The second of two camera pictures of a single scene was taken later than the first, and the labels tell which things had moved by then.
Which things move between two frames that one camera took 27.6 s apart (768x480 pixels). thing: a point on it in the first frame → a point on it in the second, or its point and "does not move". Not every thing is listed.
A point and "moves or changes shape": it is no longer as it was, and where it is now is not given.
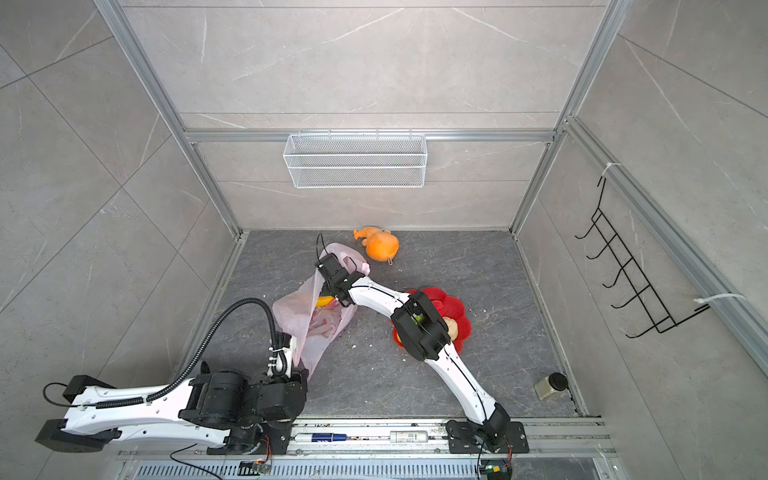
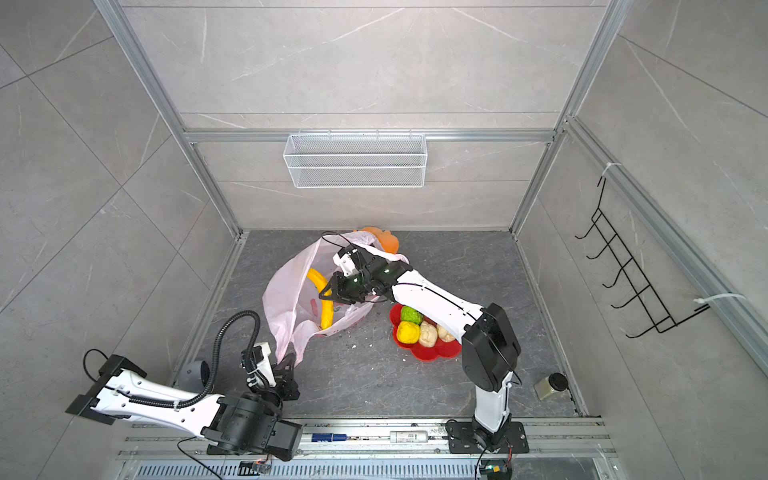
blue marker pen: x=327 y=437 does not move
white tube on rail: x=409 y=436 does not move
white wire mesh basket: x=355 y=161 does not move
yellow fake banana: x=324 y=300 moves or changes shape
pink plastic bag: x=314 y=315 moves or changes shape
